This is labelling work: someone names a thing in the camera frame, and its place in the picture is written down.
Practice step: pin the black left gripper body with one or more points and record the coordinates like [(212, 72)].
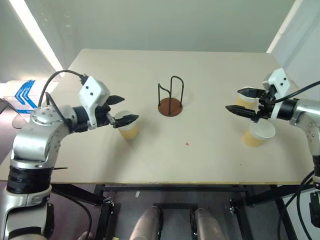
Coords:
[(102, 116)]

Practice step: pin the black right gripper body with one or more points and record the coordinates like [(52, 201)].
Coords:
[(265, 105)]

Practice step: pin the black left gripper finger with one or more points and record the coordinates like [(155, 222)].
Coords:
[(115, 99), (125, 120)]

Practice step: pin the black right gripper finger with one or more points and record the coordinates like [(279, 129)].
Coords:
[(240, 110), (249, 92)]

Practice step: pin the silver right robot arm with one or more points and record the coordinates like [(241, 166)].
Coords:
[(303, 112)]

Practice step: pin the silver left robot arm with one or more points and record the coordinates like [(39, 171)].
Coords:
[(37, 140)]

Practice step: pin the yellow paper cup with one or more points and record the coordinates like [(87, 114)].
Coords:
[(246, 101), (257, 135), (128, 127)]

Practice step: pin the silver robot left leg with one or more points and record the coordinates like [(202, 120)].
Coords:
[(146, 223)]

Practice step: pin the silver robot leg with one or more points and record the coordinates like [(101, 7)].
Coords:
[(208, 225), (146, 223)]

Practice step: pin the silver robot right leg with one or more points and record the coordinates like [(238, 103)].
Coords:
[(208, 225)]

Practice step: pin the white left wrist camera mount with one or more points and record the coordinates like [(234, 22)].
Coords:
[(93, 96)]

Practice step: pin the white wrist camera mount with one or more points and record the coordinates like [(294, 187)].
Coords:
[(93, 96), (278, 85)]

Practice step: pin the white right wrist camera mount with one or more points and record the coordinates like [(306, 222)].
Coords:
[(278, 85)]

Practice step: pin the black metal table frame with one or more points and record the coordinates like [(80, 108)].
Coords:
[(175, 207)]

